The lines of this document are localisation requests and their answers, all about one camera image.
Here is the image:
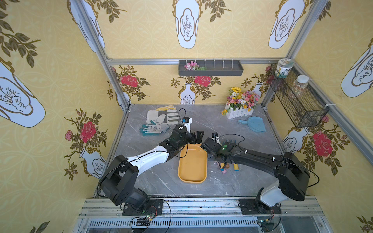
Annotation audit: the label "purple rake pink handle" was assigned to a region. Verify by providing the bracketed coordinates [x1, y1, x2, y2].
[207, 154, 227, 174]

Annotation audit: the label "blue fork yellow handle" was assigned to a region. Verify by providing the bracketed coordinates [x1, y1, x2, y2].
[233, 164, 240, 171]

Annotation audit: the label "yellow plastic storage tray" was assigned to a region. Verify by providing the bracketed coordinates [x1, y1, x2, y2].
[178, 144, 207, 184]

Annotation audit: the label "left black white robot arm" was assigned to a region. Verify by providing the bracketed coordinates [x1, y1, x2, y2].
[98, 124, 205, 211]

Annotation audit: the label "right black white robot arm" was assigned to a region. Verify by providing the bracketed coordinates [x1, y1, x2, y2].
[201, 138, 310, 213]

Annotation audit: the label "white grey work glove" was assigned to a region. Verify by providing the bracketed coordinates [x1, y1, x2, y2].
[146, 105, 179, 125]

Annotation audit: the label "teal white garden glove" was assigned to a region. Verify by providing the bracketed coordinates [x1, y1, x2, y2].
[140, 120, 170, 136]

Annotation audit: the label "blue plastic dustpan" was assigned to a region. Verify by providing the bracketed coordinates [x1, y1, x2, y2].
[238, 116, 266, 133]

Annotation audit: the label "flowers in white fence pot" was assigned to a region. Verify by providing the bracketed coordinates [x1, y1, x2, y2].
[221, 87, 260, 119]

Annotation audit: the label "pink artificial flowers on shelf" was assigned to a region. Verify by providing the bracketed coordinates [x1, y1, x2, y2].
[184, 61, 207, 71]

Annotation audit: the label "clear jar white lid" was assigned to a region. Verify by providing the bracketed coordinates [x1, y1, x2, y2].
[289, 75, 309, 98]

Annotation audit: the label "jar with green label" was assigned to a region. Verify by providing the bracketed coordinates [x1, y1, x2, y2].
[275, 58, 294, 78]

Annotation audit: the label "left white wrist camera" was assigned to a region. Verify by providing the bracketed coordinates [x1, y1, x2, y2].
[182, 116, 192, 132]

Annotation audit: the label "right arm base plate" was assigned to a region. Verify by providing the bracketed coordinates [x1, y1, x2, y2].
[238, 198, 281, 215]

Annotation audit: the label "grey wall shelf tray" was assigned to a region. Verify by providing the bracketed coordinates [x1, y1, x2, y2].
[178, 59, 244, 76]

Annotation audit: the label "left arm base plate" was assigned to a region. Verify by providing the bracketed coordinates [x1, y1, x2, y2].
[122, 199, 164, 216]

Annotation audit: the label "right circuit board with wires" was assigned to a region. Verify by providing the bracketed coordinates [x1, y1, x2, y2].
[256, 218, 275, 233]

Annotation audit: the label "circuit board with wires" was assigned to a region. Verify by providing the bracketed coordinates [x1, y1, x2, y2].
[256, 218, 275, 233]
[129, 213, 157, 233]

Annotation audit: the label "left circuit board with wires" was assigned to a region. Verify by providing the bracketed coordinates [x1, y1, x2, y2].
[129, 213, 157, 233]

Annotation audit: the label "black wire mesh basket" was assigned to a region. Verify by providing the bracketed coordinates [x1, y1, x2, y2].
[268, 64, 329, 128]

